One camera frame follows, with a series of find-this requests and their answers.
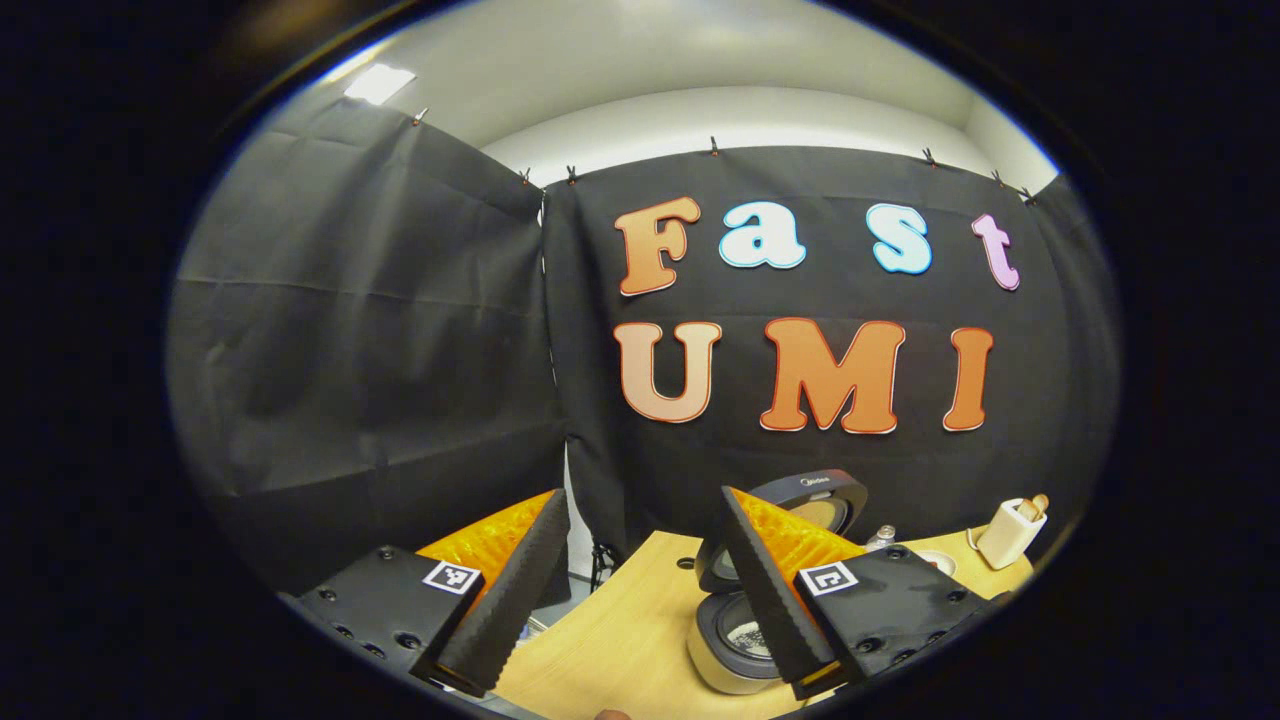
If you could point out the toast slice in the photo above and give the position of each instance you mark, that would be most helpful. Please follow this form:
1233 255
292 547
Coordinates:
1041 503
1025 510

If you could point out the dark grey rice cooker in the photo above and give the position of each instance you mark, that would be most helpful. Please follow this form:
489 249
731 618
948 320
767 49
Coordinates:
850 490

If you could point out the white round plate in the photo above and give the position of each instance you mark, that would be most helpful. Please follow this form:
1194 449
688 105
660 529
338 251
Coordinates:
940 562

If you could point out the ceiling light panel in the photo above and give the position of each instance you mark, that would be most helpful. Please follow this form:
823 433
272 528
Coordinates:
380 83

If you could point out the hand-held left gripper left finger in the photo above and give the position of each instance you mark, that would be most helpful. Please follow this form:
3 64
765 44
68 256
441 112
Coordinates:
515 600

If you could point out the small clear plastic bottle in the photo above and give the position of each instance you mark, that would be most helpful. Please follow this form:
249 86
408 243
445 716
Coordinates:
880 540

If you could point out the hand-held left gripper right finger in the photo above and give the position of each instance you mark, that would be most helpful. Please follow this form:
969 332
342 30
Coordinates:
770 600

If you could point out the black tripod stand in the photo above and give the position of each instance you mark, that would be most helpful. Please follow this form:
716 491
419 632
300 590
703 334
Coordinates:
600 562

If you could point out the white toaster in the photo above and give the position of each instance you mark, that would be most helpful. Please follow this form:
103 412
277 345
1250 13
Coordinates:
1005 540

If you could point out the black backdrop cloth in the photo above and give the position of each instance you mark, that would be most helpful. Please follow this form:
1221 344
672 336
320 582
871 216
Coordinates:
400 350

